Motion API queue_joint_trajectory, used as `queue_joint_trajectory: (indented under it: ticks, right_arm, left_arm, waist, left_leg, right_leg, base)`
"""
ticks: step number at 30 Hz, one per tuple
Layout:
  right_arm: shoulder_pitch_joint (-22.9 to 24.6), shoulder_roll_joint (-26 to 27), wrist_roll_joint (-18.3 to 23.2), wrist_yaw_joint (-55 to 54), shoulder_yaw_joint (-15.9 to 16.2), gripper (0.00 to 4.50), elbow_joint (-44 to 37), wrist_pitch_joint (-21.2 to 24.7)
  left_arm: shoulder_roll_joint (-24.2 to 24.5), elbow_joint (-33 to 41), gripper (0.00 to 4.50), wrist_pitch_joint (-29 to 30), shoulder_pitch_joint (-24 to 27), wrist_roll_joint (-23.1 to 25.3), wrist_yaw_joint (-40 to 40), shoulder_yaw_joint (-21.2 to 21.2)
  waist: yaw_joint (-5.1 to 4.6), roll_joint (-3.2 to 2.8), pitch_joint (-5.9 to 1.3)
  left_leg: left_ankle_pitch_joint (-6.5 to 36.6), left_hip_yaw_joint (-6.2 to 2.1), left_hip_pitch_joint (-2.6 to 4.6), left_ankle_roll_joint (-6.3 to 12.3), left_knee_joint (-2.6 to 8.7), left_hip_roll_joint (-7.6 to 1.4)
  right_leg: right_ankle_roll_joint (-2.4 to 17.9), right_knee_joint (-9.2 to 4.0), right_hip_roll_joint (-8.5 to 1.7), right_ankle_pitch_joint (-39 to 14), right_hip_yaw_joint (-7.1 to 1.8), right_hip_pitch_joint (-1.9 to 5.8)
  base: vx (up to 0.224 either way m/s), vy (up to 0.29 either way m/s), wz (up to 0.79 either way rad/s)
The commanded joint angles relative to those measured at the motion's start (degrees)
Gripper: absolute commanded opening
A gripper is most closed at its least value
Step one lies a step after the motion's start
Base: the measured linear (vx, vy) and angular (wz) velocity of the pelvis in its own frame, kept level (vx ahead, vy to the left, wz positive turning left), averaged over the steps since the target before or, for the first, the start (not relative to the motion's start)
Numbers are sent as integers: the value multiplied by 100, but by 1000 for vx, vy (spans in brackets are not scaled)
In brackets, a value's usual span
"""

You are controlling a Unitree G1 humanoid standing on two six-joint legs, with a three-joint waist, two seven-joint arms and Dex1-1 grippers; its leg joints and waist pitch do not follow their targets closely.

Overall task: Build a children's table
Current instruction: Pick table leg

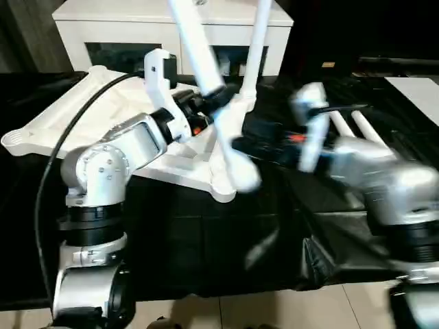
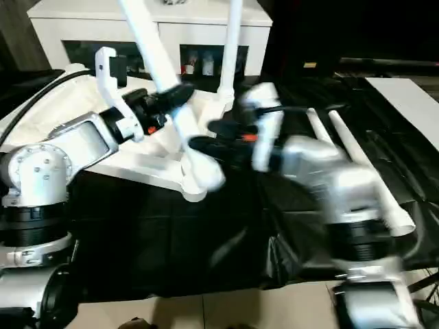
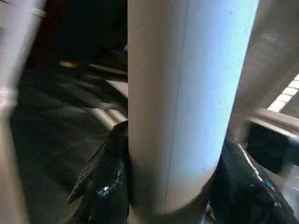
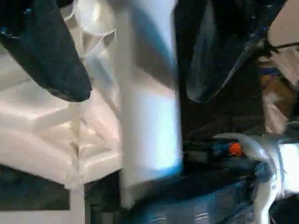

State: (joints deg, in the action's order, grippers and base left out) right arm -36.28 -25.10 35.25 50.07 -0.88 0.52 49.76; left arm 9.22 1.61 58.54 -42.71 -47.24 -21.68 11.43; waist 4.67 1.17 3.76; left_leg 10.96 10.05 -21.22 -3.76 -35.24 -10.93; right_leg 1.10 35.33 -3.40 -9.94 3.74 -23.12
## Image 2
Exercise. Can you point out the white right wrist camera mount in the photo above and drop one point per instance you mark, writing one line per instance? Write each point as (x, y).
(267, 137)

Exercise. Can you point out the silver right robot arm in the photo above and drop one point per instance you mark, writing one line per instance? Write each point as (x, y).
(343, 185)

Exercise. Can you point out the black table mat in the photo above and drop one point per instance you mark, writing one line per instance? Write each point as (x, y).
(154, 240)

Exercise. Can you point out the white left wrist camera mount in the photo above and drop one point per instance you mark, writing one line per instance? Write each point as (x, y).
(109, 89)

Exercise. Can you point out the white flat board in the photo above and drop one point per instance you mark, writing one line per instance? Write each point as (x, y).
(408, 106)

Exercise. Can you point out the white plastic table leg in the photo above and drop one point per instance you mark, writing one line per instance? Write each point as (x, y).
(233, 44)
(319, 127)
(353, 144)
(154, 55)

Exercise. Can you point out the black tripod stand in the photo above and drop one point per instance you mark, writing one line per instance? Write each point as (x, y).
(427, 284)

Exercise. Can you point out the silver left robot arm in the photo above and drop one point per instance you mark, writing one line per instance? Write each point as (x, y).
(44, 171)

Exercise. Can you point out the grey pleated curtain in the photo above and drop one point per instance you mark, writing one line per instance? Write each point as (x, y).
(17, 34)

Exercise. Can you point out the small yellow label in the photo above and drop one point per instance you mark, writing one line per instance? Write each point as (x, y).
(309, 65)

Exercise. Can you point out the white sideboard cabinet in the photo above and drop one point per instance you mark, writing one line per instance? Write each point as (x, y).
(85, 31)

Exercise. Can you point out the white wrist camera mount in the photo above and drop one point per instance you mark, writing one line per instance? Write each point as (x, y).
(109, 89)
(267, 137)

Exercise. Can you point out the white plastic table top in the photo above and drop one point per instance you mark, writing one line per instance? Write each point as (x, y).
(144, 161)

